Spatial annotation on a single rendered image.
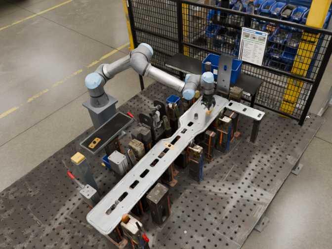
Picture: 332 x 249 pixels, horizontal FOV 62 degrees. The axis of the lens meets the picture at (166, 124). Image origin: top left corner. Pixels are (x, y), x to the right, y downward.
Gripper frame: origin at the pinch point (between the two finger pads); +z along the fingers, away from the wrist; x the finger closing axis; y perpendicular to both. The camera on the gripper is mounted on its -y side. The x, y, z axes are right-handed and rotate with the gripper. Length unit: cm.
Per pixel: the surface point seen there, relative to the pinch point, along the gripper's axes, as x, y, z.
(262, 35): 11, -58, -33
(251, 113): 27.4, -14.2, 4.0
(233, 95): 7.5, -23.6, 2.1
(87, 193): -21, 106, -14
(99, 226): -3, 115, -9
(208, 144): 12.2, 22.9, 10.7
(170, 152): -1, 51, -3
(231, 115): 15.5, -6.3, 5.3
